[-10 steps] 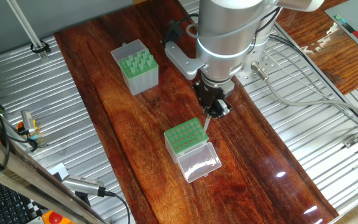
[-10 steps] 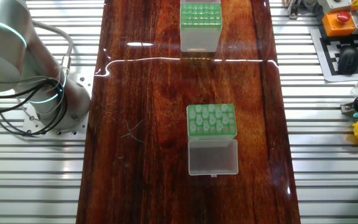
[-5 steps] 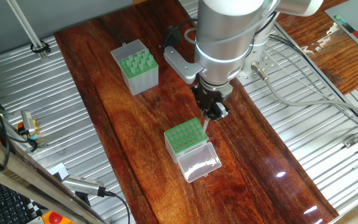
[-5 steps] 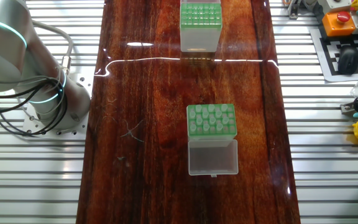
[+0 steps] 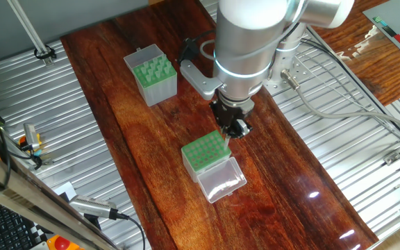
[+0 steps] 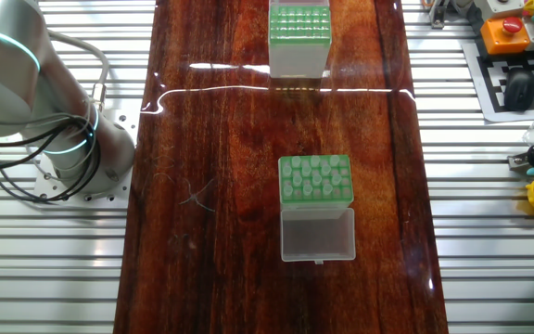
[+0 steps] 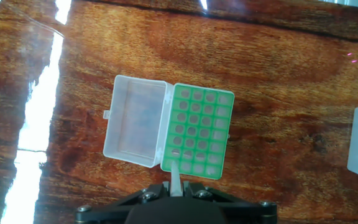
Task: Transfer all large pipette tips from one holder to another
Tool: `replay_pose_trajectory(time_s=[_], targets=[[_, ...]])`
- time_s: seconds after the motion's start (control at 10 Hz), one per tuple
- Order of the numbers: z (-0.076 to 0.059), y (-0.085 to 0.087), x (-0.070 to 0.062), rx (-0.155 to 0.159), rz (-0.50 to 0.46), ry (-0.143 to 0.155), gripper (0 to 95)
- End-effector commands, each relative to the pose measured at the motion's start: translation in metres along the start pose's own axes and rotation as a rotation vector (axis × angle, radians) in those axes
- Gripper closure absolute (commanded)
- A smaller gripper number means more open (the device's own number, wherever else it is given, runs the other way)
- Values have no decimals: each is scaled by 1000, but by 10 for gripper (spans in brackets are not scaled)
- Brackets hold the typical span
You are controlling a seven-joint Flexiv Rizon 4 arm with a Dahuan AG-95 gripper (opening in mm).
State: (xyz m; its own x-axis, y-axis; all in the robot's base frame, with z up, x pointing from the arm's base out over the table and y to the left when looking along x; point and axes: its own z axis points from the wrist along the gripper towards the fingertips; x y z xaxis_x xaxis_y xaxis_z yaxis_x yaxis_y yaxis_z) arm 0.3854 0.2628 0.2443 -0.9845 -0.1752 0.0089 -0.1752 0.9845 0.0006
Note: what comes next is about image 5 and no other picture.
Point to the white paper sheet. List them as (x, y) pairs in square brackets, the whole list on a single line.
[(66, 190)]

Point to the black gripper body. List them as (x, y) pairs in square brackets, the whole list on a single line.
[(231, 114)]

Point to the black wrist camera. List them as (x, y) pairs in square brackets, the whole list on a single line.
[(187, 50)]

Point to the aluminium pole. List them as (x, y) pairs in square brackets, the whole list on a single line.
[(30, 31)]

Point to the long silver depth camera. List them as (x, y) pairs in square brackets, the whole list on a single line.
[(92, 206)]

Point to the steel frame bar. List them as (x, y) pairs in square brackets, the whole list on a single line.
[(30, 194)]

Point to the black keyboard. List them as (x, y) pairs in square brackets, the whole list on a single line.
[(2, 229)]

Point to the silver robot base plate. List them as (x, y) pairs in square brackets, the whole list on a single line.
[(300, 69)]

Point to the orange yellow plastic object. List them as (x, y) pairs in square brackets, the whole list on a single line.
[(21, 141)]

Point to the tall translucent green tip box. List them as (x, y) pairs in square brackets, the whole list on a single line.
[(162, 92)]

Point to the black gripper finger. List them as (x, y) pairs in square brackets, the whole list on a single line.
[(227, 132), (243, 129)]

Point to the small silver camera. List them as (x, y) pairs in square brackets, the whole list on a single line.
[(31, 135)]

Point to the black camera stand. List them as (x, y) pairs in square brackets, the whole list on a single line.
[(92, 222)]

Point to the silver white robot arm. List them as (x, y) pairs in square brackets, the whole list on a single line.
[(245, 41)]

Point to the aluminium corner bracket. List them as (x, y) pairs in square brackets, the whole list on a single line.
[(392, 158)]

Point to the scuffed brown wooden board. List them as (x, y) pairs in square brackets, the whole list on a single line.
[(359, 62)]

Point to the teal block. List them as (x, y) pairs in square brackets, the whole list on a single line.
[(383, 23)]

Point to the red emergency stop button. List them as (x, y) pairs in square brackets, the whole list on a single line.
[(62, 243)]

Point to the glossy brown wooden board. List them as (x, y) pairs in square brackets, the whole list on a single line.
[(273, 208)]

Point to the yellow button box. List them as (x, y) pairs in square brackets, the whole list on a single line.
[(76, 247)]

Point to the red block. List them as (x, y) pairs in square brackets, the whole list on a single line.
[(399, 38)]

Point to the green block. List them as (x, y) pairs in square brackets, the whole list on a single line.
[(377, 19)]

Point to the black block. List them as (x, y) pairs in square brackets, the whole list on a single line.
[(389, 31)]

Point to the low green rack tip box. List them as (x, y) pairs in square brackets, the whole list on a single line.
[(203, 152)]

